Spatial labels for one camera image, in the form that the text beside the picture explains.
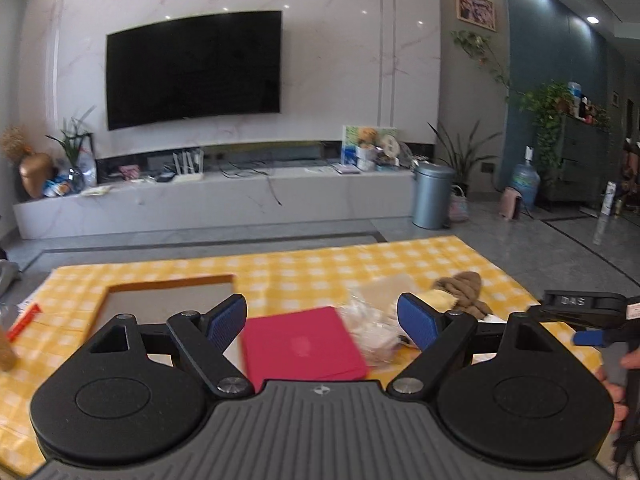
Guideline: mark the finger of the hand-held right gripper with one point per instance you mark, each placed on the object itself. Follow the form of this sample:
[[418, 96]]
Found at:
[[575, 301], [590, 337]]

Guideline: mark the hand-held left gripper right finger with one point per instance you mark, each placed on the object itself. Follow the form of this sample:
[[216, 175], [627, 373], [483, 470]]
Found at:
[[417, 324]]

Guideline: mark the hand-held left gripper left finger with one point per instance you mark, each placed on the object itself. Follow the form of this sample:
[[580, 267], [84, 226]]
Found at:
[[227, 319]]

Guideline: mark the yellow cloth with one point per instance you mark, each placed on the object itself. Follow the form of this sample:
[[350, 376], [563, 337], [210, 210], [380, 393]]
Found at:
[[440, 299]]

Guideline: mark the wooden tray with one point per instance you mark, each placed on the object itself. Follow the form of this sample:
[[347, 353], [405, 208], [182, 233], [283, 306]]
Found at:
[[165, 297]]

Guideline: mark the red cloth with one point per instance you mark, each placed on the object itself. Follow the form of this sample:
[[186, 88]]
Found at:
[[300, 347]]

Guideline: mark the person's right hand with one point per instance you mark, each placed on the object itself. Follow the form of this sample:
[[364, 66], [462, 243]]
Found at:
[[616, 395]]

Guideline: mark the clear plastic bag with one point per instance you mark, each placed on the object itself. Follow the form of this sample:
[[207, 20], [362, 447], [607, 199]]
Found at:
[[372, 317]]

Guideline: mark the brown knitted cloth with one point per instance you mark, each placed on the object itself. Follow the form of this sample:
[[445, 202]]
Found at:
[[462, 290]]

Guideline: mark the yellow checked tablecloth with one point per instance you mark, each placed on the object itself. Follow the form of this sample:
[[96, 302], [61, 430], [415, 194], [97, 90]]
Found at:
[[310, 272]]

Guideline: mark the tall white box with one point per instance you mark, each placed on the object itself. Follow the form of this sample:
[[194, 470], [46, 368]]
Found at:
[[608, 199]]

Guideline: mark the white marble television cabinet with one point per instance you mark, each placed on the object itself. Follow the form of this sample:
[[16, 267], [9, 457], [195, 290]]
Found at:
[[210, 205]]

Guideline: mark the pink heater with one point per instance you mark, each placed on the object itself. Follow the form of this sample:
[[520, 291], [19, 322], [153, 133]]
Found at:
[[511, 205]]

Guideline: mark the pink woven bag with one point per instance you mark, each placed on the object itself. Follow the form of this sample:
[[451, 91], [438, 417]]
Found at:
[[457, 207]]

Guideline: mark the grey trash bin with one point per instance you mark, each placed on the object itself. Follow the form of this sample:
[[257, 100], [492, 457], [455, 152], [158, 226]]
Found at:
[[432, 197]]

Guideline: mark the blue water jug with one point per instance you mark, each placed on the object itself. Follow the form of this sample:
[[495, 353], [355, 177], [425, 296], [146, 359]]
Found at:
[[525, 182]]

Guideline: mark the dark green cabinet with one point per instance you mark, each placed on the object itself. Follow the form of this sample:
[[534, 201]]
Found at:
[[582, 160]]

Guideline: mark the small black box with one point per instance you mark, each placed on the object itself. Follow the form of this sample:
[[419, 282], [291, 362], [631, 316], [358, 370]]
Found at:
[[163, 178]]

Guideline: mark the white router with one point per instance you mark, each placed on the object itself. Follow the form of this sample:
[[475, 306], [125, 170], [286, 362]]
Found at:
[[188, 167]]

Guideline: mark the long leaf potted plant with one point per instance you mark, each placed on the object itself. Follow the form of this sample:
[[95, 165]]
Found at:
[[462, 160]]

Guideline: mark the pink photo card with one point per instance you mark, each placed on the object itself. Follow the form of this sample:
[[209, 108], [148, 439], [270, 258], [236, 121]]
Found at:
[[130, 171]]

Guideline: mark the white round fan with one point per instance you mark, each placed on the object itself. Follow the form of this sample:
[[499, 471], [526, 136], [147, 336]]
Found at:
[[391, 147]]

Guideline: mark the yellow booklet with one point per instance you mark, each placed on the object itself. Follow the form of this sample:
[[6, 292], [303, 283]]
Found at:
[[96, 190]]

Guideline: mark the teddy bear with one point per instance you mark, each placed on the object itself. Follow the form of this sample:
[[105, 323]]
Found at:
[[367, 142]]

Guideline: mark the bushy green pothos plant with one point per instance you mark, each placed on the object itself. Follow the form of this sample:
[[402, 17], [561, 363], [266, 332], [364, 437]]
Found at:
[[547, 110]]

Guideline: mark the green blue canvas painting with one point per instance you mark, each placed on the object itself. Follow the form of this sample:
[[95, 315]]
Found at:
[[350, 142]]

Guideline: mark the white blue bottle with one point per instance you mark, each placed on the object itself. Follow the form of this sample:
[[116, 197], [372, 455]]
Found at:
[[574, 97]]

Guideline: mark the red ruler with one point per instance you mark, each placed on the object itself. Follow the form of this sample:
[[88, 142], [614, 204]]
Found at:
[[24, 321]]

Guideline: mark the blue snack bags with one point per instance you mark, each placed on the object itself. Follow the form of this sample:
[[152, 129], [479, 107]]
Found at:
[[59, 185]]

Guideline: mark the black framed picture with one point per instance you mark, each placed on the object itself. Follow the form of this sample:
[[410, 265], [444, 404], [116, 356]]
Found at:
[[90, 152]]

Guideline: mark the beige paper cup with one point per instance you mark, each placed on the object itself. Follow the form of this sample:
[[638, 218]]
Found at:
[[6, 345]]

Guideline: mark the pink grey chair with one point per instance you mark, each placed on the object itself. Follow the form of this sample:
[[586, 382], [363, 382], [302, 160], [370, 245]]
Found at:
[[7, 277]]

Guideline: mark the green plant in glass vase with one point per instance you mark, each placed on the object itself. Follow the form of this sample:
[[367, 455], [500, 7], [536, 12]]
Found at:
[[75, 150]]

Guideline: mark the gold vase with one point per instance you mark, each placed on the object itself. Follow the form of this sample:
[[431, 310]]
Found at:
[[36, 175]]

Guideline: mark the black flat television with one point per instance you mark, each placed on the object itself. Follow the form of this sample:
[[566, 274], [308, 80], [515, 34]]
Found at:
[[192, 70]]

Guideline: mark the thin climbing vine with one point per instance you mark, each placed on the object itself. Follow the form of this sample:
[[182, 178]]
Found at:
[[480, 47]]

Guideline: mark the dried flower bunch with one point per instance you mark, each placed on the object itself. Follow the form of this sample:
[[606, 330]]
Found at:
[[12, 142]]

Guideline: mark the wooden framed wall picture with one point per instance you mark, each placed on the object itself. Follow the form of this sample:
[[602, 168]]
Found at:
[[476, 10]]

